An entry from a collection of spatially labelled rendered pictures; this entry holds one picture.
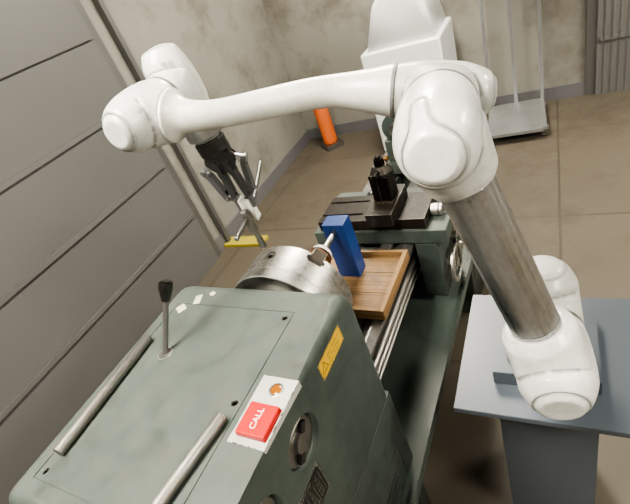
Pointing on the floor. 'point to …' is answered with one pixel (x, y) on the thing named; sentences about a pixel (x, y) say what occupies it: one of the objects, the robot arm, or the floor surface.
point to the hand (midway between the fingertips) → (249, 208)
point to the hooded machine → (407, 35)
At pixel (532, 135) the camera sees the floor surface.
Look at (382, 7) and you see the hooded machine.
